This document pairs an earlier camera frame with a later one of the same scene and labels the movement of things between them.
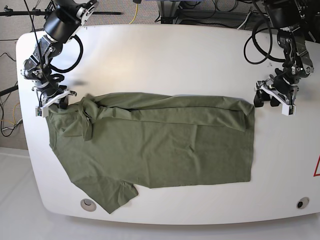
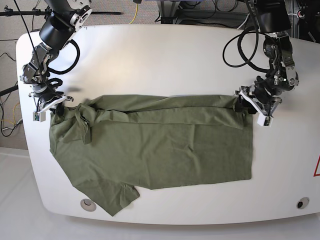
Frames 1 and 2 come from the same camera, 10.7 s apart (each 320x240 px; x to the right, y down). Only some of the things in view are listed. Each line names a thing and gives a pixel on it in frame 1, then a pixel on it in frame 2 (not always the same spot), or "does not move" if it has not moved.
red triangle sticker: [315, 174] does not move
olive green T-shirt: [111, 143] does not move
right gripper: [278, 87] -> [266, 108]
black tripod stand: [6, 12] does not move
